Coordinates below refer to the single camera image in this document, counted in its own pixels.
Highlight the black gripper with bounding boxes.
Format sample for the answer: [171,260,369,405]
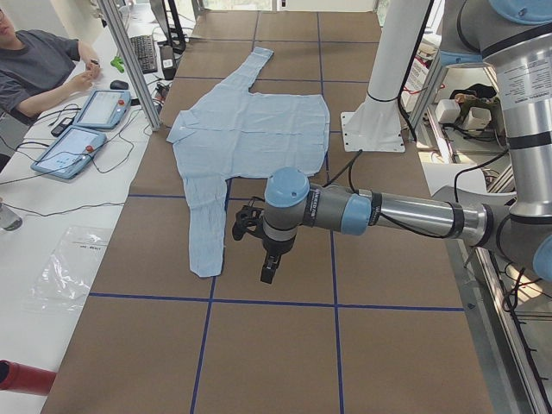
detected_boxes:
[260,235,296,284]

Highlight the light blue button shirt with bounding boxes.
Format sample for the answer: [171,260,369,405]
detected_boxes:
[167,47,330,278]

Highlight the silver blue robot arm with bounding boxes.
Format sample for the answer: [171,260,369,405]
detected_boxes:
[260,1,551,283]

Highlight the clear plastic bag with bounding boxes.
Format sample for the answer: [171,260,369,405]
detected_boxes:
[22,226,113,314]

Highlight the upper blue teach pendant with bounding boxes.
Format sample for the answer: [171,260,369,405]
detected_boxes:
[73,90,131,131]

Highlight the blue teach pendant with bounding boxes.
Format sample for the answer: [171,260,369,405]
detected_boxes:
[30,126,107,180]
[73,90,131,131]

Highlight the lower blue teach pendant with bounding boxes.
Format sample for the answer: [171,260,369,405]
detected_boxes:
[30,126,107,180]

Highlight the black computer mouse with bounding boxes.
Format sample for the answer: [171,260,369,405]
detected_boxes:
[110,79,129,91]

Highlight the black phone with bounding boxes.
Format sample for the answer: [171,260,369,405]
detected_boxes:
[51,117,73,137]

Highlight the black computer keyboard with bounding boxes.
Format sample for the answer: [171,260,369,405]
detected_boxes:
[129,34,158,74]

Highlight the green small object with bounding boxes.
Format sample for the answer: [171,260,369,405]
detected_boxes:
[110,56,124,73]

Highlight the clear water bottle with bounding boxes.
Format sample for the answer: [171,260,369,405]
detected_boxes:
[0,201,22,231]

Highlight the red cylinder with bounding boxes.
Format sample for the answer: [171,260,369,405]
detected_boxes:
[1,360,57,396]

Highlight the seated person in grey shirt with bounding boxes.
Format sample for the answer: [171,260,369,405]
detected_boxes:
[1,13,101,126]

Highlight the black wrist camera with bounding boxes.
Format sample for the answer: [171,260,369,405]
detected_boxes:
[232,196,265,241]

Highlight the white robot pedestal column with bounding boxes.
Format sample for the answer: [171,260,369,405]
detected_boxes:
[341,0,433,153]

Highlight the aluminium frame post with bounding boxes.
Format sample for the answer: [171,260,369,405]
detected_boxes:
[97,0,161,132]

